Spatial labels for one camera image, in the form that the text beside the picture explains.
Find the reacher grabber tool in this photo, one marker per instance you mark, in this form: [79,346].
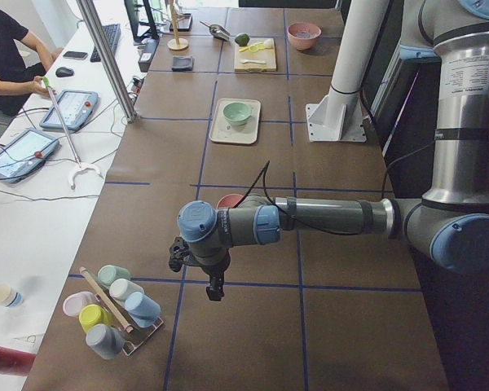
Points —
[80,166]

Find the grey folded cloth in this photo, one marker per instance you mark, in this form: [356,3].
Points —
[182,63]

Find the teach pendant tablet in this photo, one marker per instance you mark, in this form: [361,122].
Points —
[25,154]
[76,106]

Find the yellow plastic knife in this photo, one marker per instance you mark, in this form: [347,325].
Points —
[268,45]

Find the paper cup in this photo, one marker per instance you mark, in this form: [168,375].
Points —
[9,297]

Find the green bowl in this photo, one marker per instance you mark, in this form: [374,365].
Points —
[237,113]

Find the aluminium frame post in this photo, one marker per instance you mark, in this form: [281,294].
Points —
[93,23]

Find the black computer mouse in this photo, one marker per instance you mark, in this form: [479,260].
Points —
[64,72]

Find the black box device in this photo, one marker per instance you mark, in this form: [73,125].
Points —
[146,52]

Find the cream rabbit tray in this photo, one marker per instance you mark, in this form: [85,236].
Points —
[222,132]

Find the yellow cup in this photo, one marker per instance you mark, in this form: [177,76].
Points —
[92,315]

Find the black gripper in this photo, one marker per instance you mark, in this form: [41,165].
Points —
[214,270]

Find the pale green cup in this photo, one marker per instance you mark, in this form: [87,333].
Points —
[108,274]

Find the grey cup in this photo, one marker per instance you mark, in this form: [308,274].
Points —
[105,340]

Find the pink bowl with ice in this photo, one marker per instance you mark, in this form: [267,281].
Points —
[303,36]

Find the metal scoop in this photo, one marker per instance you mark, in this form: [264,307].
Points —
[217,31]

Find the wooden rack rod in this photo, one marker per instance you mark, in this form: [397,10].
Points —
[118,313]

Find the wooden cutting board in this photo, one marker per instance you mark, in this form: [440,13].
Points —
[268,55]

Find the pink cup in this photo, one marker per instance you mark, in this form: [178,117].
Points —
[74,303]

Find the black keyboard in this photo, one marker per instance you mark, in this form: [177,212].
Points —
[112,33]

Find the black smartphone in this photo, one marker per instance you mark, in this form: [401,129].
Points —
[75,55]

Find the seated person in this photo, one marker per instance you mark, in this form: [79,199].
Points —
[17,81]

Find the green avocado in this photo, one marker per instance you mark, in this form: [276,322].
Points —
[242,39]

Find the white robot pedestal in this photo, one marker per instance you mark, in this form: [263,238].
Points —
[338,116]

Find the wooden mug tree stand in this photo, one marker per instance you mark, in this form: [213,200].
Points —
[177,43]

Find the light blue cup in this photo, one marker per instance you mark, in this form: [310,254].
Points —
[143,309]

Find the white spoon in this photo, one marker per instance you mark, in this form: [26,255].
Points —
[253,61]

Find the white cup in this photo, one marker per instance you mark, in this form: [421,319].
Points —
[121,289]

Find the red bottle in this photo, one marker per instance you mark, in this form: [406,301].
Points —
[15,362]

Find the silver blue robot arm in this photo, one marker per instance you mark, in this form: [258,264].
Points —
[449,223]

